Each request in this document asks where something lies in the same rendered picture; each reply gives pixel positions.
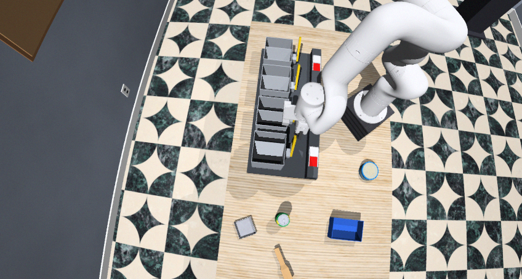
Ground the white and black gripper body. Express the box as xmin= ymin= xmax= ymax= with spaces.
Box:
xmin=295 ymin=121 xmax=309 ymax=135

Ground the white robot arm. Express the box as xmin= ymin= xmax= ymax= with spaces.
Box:
xmin=282 ymin=0 xmax=468 ymax=135

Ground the round tin with blue-rimmed lid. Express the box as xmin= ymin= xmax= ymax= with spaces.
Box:
xmin=359 ymin=161 xmax=379 ymax=180

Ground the green and yellow drink can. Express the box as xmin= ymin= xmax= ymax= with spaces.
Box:
xmin=275 ymin=212 xmax=290 ymax=227

